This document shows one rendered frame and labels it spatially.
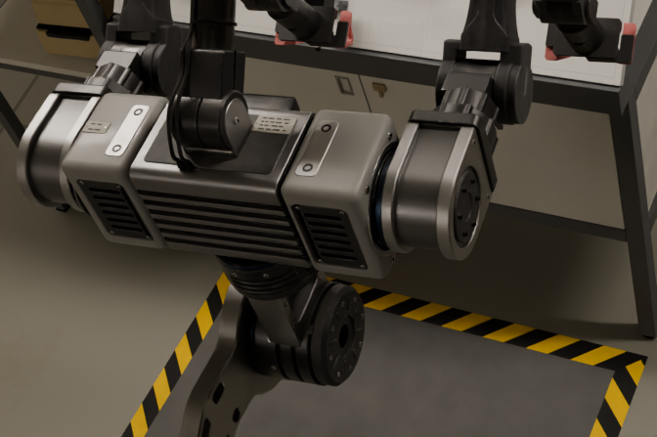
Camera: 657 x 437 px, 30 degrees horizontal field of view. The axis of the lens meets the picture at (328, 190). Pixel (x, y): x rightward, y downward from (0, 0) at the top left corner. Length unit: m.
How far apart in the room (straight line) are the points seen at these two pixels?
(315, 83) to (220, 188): 1.33
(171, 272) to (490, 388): 0.99
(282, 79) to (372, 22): 0.35
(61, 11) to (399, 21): 0.96
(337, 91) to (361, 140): 1.32
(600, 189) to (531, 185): 0.16
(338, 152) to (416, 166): 0.09
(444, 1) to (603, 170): 0.48
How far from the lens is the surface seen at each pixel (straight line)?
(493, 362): 3.00
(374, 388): 3.02
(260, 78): 2.79
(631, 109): 2.39
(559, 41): 2.02
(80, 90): 1.62
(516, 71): 1.48
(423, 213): 1.33
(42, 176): 1.59
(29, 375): 3.43
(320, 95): 2.73
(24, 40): 3.28
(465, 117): 1.38
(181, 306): 3.35
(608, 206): 2.62
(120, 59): 1.69
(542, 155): 2.57
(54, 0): 3.08
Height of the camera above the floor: 2.48
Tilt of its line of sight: 46 degrees down
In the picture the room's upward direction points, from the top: 22 degrees counter-clockwise
